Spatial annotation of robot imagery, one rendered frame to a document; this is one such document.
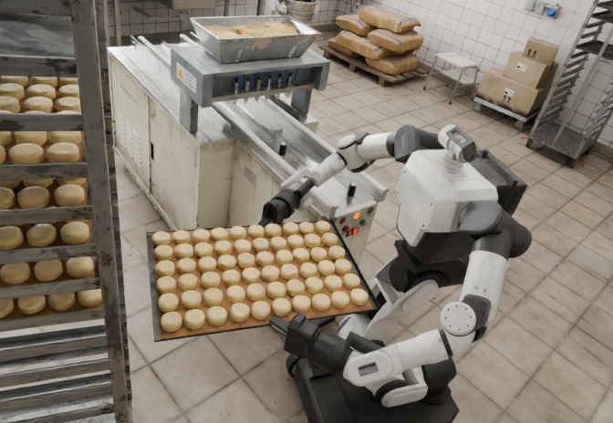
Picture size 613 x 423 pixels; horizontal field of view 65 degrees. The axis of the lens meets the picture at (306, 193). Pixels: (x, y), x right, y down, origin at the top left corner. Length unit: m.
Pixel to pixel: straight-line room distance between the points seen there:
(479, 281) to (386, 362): 0.30
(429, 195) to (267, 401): 1.33
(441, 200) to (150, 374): 1.58
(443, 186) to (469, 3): 5.05
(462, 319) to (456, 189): 0.36
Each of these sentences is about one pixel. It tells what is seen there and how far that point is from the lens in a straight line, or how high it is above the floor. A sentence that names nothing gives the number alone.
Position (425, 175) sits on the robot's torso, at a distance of 1.42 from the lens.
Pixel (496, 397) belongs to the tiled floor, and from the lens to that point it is 2.72.
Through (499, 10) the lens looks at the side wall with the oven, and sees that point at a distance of 6.14.
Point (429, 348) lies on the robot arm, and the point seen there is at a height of 1.11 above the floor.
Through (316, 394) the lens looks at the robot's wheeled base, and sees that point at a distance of 2.16.
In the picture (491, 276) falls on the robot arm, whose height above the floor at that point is 1.25.
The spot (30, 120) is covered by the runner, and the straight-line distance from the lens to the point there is 0.85.
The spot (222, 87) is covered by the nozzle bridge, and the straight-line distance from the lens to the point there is 2.33.
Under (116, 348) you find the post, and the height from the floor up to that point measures 1.06.
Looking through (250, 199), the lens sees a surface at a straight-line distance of 2.38.
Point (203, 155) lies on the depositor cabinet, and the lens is 2.34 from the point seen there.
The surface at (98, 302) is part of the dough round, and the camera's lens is 1.15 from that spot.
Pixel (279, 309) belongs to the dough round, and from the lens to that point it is 1.29.
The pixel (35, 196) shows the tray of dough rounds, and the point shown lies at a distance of 0.98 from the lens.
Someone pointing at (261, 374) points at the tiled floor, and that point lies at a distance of 2.41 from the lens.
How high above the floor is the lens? 1.98
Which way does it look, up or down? 34 degrees down
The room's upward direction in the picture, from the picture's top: 11 degrees clockwise
